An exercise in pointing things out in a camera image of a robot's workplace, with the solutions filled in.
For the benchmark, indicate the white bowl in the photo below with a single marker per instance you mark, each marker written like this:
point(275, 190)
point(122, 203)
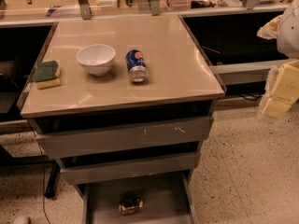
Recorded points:
point(96, 59)

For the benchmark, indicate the green yellow sponge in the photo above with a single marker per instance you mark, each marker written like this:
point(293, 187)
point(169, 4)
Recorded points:
point(47, 75)

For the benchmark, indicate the top grey drawer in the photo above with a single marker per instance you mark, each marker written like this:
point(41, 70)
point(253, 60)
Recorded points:
point(124, 137)

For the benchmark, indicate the open bottom drawer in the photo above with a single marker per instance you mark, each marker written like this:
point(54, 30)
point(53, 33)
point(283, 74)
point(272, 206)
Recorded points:
point(151, 199)

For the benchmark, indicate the middle grey drawer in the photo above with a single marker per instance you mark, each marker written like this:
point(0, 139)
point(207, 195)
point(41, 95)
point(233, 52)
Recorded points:
point(133, 168)

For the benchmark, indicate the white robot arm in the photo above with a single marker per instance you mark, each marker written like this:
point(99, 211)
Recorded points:
point(287, 38)

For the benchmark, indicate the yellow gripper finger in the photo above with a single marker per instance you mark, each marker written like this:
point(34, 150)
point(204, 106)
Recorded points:
point(281, 89)
point(269, 30)

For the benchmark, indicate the grey drawer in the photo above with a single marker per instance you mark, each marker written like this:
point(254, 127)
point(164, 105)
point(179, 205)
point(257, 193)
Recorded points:
point(124, 137)
point(133, 168)

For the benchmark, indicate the blue pepsi can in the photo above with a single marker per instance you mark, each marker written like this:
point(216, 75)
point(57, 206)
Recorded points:
point(137, 69)

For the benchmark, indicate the grey drawer cabinet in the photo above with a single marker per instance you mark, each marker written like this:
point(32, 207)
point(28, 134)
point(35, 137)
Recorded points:
point(180, 84)

